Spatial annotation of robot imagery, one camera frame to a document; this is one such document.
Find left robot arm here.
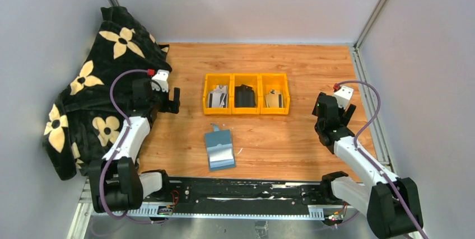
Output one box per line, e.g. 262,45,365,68
89,78,180,213

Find yellow bin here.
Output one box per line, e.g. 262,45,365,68
259,73,290,115
202,73,232,115
231,73,262,115

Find left yellow bin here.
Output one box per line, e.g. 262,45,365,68
202,73,232,115

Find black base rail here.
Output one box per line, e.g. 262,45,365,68
128,177,344,221

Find white cards in left bin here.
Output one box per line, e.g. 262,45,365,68
207,85,229,108

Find blue leather card holder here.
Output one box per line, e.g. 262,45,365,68
204,123,236,171

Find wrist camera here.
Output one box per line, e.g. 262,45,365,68
332,83,354,110
147,69,170,93

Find right aluminium frame post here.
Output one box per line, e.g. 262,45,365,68
353,0,389,50

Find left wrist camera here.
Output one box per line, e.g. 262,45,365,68
147,69,170,93

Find black card in middle bin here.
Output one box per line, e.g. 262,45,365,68
235,85,256,108

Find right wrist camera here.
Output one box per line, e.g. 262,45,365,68
332,83,354,110

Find cards in right bin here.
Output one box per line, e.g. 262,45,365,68
264,89,284,108

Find right yellow bin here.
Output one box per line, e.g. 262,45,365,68
259,73,290,115

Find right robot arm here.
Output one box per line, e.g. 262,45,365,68
312,92,423,238

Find middle yellow bin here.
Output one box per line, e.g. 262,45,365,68
231,73,262,115

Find black floral blanket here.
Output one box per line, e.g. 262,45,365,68
42,6,172,180

